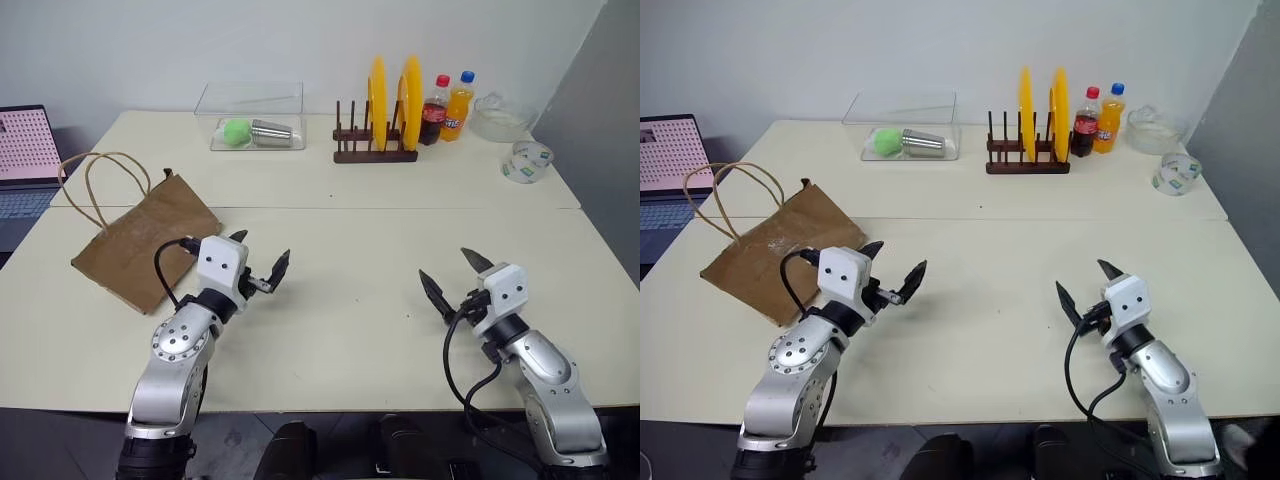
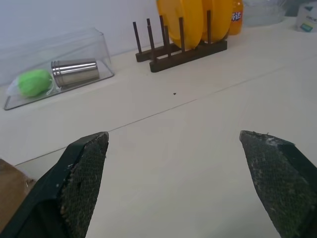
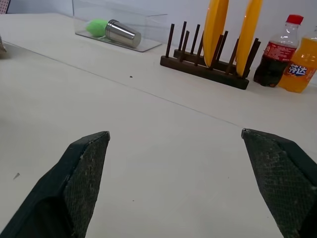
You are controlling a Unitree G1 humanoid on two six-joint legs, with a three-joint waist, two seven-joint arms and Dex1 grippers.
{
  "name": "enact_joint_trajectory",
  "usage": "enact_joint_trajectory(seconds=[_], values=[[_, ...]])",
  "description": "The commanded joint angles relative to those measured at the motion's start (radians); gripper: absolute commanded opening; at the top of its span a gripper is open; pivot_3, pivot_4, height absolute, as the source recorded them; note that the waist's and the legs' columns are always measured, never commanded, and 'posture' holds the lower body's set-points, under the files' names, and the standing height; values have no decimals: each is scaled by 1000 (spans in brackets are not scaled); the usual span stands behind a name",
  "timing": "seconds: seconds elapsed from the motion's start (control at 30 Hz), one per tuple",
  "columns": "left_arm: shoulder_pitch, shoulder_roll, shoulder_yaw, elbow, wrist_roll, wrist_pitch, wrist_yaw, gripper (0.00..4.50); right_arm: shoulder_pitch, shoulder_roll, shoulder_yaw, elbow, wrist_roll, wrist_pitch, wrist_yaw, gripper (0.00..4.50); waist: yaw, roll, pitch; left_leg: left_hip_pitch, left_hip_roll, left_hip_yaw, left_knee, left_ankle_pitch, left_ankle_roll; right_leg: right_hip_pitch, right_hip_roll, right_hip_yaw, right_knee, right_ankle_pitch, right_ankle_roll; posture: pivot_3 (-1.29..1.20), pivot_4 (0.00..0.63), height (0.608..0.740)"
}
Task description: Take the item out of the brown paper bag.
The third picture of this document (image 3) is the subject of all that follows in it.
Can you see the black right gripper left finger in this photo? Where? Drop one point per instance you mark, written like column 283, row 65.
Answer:
column 81, row 188

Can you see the clear acrylic box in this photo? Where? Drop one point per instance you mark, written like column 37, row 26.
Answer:
column 119, row 24

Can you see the yellow plate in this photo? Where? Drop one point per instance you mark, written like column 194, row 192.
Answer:
column 215, row 29
column 247, row 37

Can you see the orange soda bottle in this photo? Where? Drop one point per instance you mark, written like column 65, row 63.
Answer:
column 301, row 67

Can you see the dark wooden plate rack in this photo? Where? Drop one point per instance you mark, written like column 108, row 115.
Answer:
column 210, row 67

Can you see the stainless steel cup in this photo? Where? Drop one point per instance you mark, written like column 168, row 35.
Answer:
column 122, row 36

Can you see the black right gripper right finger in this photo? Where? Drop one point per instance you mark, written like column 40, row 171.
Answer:
column 280, row 183

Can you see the cola bottle with red cap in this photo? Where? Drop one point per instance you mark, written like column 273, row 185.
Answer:
column 276, row 54

